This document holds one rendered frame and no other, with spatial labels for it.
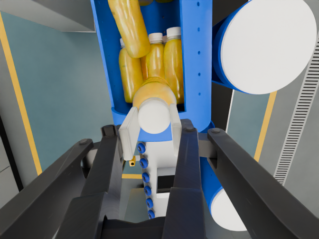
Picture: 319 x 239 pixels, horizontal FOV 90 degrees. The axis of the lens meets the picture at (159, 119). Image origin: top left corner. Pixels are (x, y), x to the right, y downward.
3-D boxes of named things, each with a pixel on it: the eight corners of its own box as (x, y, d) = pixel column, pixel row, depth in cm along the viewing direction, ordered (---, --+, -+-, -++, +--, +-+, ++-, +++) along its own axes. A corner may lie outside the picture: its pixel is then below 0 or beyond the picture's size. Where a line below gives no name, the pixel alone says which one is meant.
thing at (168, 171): (157, 172, 75) (156, 198, 61) (156, 165, 74) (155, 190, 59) (178, 170, 75) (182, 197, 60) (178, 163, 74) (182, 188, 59)
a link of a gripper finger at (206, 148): (183, 142, 11) (227, 140, 11) (177, 118, 16) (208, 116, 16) (184, 160, 12) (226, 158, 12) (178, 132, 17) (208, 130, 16)
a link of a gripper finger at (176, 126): (172, 125, 13) (181, 124, 13) (169, 103, 19) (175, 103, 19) (174, 157, 14) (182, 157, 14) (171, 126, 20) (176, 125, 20)
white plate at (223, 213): (254, 237, 74) (253, 234, 75) (291, 193, 65) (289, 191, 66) (200, 221, 71) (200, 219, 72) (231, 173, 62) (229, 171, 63)
